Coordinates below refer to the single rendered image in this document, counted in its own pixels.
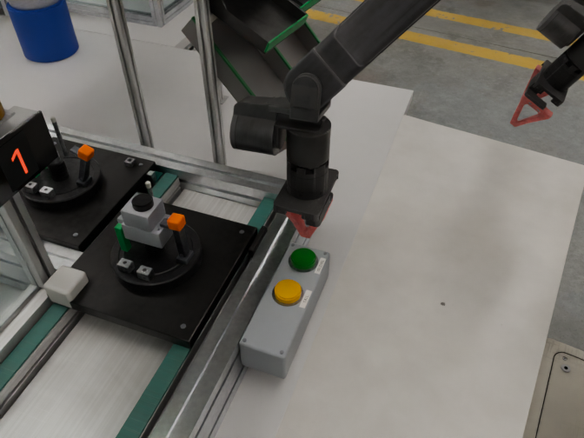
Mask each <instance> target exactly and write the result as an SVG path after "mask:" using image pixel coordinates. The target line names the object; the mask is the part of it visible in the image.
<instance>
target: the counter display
mask: <svg viewBox="0 0 584 438"><path fill-rule="evenodd" d="M22 130H23V132H24V134H25V136H26V138H27V140H28V143H29V145H30V148H31V150H32V153H33V155H34V157H35V159H36V163H37V165H38V167H39V170H38V171H37V172H36V173H35V174H34V175H33V176H32V177H30V178H29V179H28V180H27V181H26V182H25V183H23V184H22V185H21V186H20V187H19V188H18V189H16V190H15V191H14V192H12V189H11V187H10V185H9V183H8V181H7V179H6V177H5V175H4V173H3V171H2V169H1V166H0V208H1V207H2V206H3V205H4V204H5V203H7V202H8V201H9V199H11V197H13V196H14V195H15V194H16V193H17V192H18V191H19V190H21V189H22V188H23V187H24V186H25V185H26V184H28V183H29V182H30V181H31V180H32V179H33V178H35V177H36V176H37V175H38V174H39V173H40V172H41V171H43V170H44V169H45V168H46V167H47V166H48V165H50V164H51V163H52V162H53V161H54V160H55V159H56V158H58V154H57V152H56V147H55V145H54V143H53V140H52V138H51V135H50V132H49V129H48V127H47V124H46V122H45V120H44V117H43V113H42V111H41V110H39V111H37V112H36V113H35V114H33V115H32V116H30V117H29V118H28V119H26V120H25V121H24V122H23V123H21V124H20V125H18V126H17V127H16V128H14V129H13V130H12V131H11V132H10V133H8V134H7V135H6V136H4V137H3V138H2V139H0V148H1V147H2V146H3V145H4V144H6V143H7V142H8V141H9V140H10V139H11V138H13V137H14V136H16V135H17V134H18V133H19V132H21V131H22Z"/></svg>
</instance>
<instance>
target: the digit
mask: <svg viewBox="0 0 584 438"><path fill-rule="evenodd" d="M0 166H1V169H2V171H3V173H4V175H5V177H6V179H7V181H8V183H9V185H10V187H11V189H12V192H14V191H15V190H16V189H18V188H19V187H20V186H21V185H22V184H23V183H25V182H26V181H27V180H28V179H29V178H30V177H32V176H33V175H34V174H35V173H36V172H37V171H38V170H39V167H38V165H37V161H36V159H35V157H34V155H33V153H32V150H31V148H30V145H29V143H28V140H27V138H26V136H25V134H24V132H23V130H22V131H21V132H19V133H18V134H17V135H16V136H14V137H13V138H11V139H10V140H9V141H8V142H7V143H6V144H4V145H3V146H2V147H1V148H0Z"/></svg>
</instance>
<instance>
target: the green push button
mask: <svg viewBox="0 0 584 438"><path fill-rule="evenodd" d="M315 261H316V256H315V253H314V251H312V250H311V249H306V248H300V249H296V250H295V251H294V252H293V253H292V254H291V263H292V265H293V266H294V267H295V268H297V269H301V270H306V269H311V268H312V267H314V265H315Z"/></svg>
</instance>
